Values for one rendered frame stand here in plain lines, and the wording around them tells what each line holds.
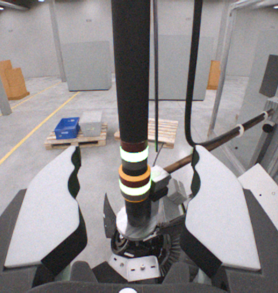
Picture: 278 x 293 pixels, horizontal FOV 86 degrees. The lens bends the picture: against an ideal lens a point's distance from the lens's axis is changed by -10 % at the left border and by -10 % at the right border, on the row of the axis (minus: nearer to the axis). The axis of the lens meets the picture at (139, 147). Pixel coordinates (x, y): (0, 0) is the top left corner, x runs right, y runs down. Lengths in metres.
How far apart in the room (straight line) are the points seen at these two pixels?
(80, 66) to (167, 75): 3.66
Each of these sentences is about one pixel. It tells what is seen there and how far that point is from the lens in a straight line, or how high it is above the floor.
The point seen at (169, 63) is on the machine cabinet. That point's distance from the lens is 5.74.
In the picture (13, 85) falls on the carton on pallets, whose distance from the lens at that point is 8.45.
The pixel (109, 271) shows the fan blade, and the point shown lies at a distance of 0.65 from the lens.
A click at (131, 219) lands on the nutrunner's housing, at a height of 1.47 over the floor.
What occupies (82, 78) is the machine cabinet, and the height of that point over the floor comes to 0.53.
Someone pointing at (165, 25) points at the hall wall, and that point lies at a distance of 12.47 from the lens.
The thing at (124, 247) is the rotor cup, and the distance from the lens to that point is 0.52.
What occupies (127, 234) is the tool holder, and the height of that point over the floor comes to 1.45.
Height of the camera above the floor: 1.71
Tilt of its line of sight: 33 degrees down
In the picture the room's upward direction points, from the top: straight up
